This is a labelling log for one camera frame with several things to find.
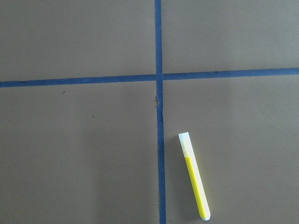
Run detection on yellow highlighter pen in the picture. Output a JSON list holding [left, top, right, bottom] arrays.
[[178, 132, 211, 221]]

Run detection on blue tape grid lines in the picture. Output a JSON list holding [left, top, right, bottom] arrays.
[[0, 0, 299, 224]]

